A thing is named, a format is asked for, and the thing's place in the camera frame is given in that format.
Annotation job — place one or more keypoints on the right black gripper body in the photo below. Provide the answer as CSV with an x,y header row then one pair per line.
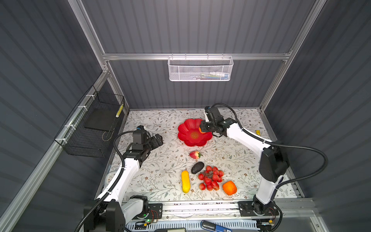
x,y
205,126

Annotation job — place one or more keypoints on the yellow squash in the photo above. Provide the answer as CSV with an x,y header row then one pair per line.
x,y
185,182

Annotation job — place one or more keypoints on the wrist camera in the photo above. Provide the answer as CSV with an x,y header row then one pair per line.
x,y
212,115
140,135

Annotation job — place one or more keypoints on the red apple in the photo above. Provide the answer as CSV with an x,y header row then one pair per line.
x,y
195,155

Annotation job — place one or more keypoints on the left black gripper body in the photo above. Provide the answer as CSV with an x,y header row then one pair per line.
x,y
156,140

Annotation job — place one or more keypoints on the dark avocado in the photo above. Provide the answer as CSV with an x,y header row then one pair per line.
x,y
197,167

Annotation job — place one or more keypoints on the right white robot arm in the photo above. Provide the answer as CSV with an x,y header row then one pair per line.
x,y
272,166

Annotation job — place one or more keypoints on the blue black tool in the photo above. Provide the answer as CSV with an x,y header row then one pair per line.
x,y
212,227

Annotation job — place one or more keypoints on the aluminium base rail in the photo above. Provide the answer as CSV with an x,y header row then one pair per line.
x,y
231,209

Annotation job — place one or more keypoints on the yellow tube in basket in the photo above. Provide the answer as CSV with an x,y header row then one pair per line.
x,y
119,111

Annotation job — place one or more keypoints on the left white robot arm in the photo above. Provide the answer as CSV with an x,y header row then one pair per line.
x,y
107,213

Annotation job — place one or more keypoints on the red flower-shaped bowl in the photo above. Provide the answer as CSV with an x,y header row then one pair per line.
x,y
189,133

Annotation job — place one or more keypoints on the black wire basket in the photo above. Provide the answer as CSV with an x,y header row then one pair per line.
x,y
79,141

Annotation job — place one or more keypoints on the orange bell pepper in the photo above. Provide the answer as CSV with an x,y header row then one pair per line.
x,y
229,188

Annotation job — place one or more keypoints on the black pad in basket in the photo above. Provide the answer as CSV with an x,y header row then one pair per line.
x,y
101,120

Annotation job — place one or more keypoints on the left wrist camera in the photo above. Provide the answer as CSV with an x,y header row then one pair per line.
x,y
140,135

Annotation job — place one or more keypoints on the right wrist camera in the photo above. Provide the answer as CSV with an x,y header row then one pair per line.
x,y
212,115

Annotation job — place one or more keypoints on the white wire basket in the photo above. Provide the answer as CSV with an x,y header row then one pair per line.
x,y
200,68

